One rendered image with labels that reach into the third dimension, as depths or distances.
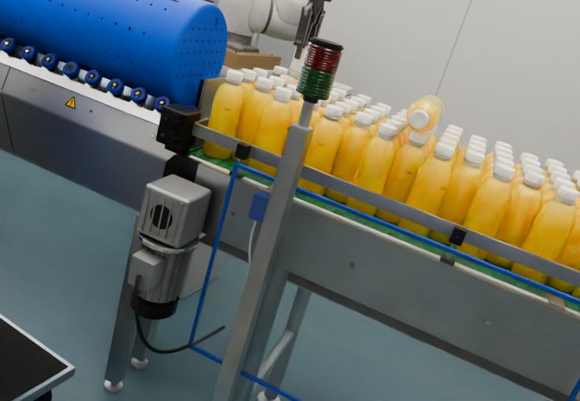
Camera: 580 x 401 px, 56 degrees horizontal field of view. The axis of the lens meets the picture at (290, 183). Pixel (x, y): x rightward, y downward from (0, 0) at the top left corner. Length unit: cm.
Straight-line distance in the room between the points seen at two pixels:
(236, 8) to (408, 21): 222
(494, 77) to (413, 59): 58
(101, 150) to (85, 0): 39
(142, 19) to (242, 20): 74
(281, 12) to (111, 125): 90
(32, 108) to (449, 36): 304
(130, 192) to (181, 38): 47
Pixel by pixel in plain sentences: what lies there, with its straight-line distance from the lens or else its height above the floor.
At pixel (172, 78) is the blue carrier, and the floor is 104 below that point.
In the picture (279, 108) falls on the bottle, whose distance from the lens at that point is 125.
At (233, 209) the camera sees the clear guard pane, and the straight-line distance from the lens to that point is 122.
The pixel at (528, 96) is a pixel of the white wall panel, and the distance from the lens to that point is 402.
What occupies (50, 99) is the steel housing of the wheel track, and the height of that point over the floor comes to 87.
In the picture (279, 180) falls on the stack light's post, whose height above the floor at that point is 99.
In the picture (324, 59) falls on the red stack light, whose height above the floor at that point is 123.
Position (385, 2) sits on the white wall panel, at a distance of 422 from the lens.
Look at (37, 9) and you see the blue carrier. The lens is 165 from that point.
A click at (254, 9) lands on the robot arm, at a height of 121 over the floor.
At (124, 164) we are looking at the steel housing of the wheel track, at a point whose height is 77.
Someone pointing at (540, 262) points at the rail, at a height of 97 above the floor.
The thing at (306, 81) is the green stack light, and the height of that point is 119.
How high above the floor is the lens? 133
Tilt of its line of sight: 19 degrees down
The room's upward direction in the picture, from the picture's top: 17 degrees clockwise
